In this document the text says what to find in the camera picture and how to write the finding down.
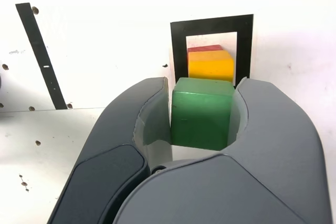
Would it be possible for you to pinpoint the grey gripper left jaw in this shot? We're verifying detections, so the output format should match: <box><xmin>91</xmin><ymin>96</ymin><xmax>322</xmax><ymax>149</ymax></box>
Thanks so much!
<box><xmin>47</xmin><ymin>77</ymin><xmax>173</xmax><ymax>224</ymax></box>

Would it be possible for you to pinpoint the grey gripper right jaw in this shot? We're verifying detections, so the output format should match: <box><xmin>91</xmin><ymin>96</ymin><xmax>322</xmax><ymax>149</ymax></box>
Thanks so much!
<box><xmin>112</xmin><ymin>76</ymin><xmax>332</xmax><ymax>224</ymax></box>

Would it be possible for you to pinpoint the green cube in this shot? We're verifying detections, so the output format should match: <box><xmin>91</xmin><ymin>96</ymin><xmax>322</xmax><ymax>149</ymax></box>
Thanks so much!
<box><xmin>170</xmin><ymin>77</ymin><xmax>236</xmax><ymax>151</ymax></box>

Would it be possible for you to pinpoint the yellow cube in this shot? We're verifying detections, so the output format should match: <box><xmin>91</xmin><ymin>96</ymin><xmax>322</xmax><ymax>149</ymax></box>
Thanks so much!
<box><xmin>187</xmin><ymin>50</ymin><xmax>235</xmax><ymax>82</ymax></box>

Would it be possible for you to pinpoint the red cube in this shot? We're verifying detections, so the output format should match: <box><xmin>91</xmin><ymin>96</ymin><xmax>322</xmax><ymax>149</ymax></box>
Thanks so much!
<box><xmin>187</xmin><ymin>44</ymin><xmax>224</xmax><ymax>53</ymax></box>

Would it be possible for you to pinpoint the black tape square outline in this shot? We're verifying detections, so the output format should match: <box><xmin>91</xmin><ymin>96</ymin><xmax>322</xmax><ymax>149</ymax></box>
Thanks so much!
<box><xmin>170</xmin><ymin>13</ymin><xmax>255</xmax><ymax>84</ymax></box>

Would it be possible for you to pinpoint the black tape strip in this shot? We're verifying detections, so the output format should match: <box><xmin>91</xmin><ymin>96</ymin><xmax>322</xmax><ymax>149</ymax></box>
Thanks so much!
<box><xmin>15</xmin><ymin>2</ymin><xmax>68</xmax><ymax>110</ymax></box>

